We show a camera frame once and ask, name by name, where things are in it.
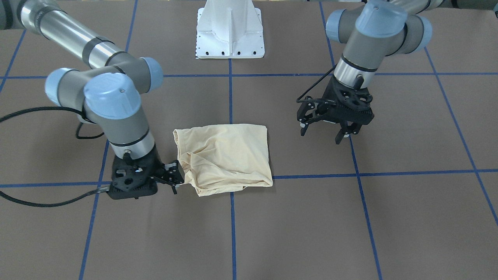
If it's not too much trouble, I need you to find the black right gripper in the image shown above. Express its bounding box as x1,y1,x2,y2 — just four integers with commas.
107,147,185,199

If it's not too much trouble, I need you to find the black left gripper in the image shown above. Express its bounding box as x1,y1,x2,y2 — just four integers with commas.
296,76,375,145

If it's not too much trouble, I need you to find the cream long-sleeve graphic shirt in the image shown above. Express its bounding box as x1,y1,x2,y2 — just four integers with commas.
173,124,274,197

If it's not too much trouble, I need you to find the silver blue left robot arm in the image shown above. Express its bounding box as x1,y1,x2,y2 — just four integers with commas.
296,0,497,144

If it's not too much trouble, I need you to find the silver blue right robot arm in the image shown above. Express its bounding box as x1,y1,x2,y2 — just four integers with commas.
1,0,184,208

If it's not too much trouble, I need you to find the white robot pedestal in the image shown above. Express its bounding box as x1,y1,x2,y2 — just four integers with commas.
195,0,265,59

